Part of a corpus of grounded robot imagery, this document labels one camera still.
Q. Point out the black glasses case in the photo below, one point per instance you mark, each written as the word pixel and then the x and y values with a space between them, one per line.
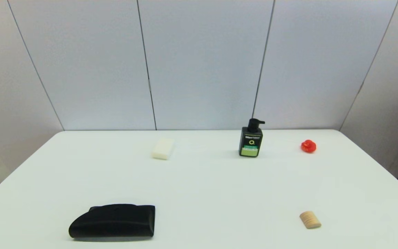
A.
pixel 116 221

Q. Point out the white soap bar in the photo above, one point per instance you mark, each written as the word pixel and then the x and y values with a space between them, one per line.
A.
pixel 163 149

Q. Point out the black green pump bottle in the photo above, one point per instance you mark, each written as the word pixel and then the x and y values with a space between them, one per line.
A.
pixel 250 147

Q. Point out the red pepper toy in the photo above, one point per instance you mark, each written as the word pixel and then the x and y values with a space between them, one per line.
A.
pixel 308 147

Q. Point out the wooden half cylinder block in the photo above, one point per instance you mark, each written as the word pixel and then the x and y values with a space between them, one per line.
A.
pixel 310 220

